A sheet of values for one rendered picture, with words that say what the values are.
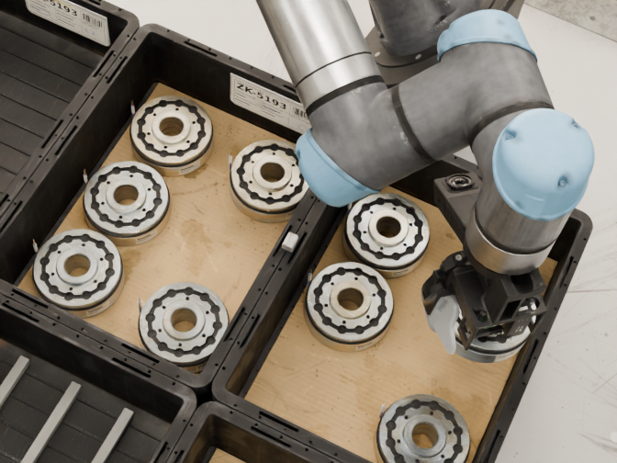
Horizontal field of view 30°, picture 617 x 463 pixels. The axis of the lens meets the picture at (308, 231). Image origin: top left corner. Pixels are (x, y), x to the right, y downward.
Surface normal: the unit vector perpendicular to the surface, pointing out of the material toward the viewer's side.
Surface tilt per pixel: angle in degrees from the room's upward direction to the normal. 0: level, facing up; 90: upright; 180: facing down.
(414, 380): 0
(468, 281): 0
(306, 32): 37
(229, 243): 0
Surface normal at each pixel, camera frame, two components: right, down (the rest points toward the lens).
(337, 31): 0.33, -0.25
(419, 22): -0.23, 0.39
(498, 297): -0.96, 0.22
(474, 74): -0.53, -0.23
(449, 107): -0.32, 0.18
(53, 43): 0.07, -0.48
